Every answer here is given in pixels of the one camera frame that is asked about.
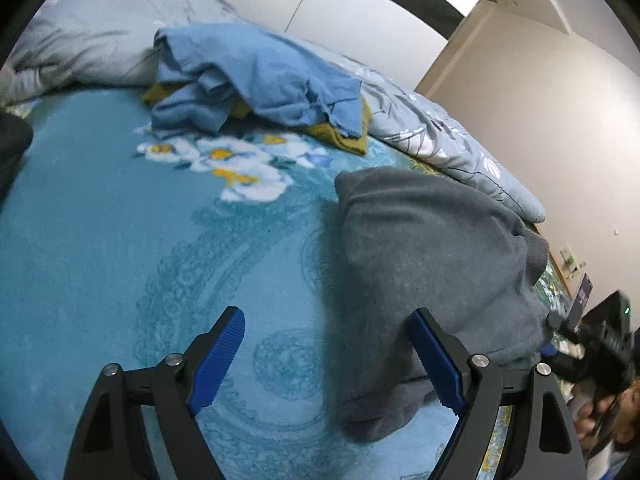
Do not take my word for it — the grey fleece garment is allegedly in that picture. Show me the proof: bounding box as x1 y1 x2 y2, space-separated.
330 167 551 442

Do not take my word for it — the person's right hand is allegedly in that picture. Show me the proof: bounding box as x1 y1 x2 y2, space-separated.
574 379 640 452

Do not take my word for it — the teal floral blanket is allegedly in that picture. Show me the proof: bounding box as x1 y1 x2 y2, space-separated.
1 89 456 479

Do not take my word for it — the mustard yellow garment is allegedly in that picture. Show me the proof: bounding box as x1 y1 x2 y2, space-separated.
142 81 374 157

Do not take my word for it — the black garment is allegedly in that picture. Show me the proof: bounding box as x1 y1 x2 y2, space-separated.
0 112 34 200

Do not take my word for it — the white black-striped wardrobe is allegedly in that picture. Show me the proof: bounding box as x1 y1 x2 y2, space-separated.
150 0 511 92

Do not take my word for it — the blue cloth garment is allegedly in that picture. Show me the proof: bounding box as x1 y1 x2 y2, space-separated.
151 23 362 139

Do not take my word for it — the grey-blue daisy quilt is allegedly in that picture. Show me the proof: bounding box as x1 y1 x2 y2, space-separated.
1 0 546 223

